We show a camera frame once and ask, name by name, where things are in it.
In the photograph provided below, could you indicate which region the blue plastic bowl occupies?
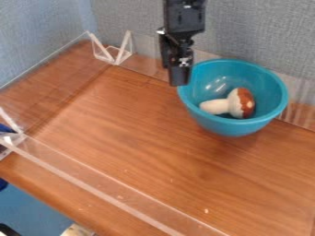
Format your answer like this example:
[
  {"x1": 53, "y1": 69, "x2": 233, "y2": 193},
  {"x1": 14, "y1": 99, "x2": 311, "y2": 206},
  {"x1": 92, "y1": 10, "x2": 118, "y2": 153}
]
[{"x1": 177, "y1": 59, "x2": 288, "y2": 136}]

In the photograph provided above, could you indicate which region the clear acrylic barrier wall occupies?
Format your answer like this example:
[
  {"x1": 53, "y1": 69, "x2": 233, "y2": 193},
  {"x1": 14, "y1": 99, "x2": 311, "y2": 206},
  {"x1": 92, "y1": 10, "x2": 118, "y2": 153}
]
[{"x1": 0, "y1": 32, "x2": 315, "y2": 236}]

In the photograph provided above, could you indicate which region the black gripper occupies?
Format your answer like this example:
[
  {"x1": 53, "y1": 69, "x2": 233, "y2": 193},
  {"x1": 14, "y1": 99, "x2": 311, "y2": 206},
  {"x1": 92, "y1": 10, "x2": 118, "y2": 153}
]
[{"x1": 156, "y1": 0, "x2": 206, "y2": 87}]

